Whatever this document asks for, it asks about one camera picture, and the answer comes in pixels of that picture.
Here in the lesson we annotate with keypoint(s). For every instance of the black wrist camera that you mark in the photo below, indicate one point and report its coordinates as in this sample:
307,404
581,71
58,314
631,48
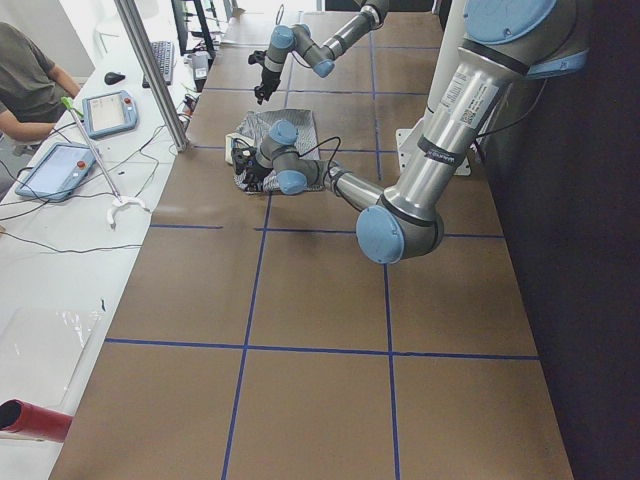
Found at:
257,57
243,158

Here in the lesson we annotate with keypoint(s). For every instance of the near blue teach pendant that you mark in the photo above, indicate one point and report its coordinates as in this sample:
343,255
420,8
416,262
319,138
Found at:
58,173

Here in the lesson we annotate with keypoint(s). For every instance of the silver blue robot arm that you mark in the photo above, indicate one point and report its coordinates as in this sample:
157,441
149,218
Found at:
487,46
285,40

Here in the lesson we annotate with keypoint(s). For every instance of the seated person grey shirt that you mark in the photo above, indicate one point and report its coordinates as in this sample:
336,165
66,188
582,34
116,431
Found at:
32,88

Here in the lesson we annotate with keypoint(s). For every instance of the clear plastic bag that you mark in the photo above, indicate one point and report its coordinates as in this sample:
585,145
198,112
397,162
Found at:
40,352

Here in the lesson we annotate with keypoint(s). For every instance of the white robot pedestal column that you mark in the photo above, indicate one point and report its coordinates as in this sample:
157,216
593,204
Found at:
447,63

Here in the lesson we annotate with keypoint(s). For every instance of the aluminium frame post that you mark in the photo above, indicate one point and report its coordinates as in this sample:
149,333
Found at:
139,40

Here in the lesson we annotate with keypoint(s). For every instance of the red cylinder tube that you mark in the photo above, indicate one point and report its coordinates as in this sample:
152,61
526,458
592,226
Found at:
23,418

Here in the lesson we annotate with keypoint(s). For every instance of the black keyboard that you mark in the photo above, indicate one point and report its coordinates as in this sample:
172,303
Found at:
164,53

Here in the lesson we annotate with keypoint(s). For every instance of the white curved hook piece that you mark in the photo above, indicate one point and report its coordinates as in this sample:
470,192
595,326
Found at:
121,203

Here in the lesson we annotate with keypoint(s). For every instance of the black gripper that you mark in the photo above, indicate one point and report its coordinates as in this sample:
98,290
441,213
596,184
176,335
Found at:
267,78
251,174

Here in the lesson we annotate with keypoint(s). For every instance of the navy white striped polo shirt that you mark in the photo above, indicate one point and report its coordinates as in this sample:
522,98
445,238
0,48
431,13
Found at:
285,143

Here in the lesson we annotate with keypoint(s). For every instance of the black computer mouse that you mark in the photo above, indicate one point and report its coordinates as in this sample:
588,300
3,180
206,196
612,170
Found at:
112,78

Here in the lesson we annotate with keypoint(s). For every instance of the blue teach pendant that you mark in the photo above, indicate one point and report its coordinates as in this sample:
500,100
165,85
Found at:
58,173
109,114

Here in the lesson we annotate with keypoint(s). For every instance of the far blue teach pendant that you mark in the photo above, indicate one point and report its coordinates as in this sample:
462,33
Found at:
109,114

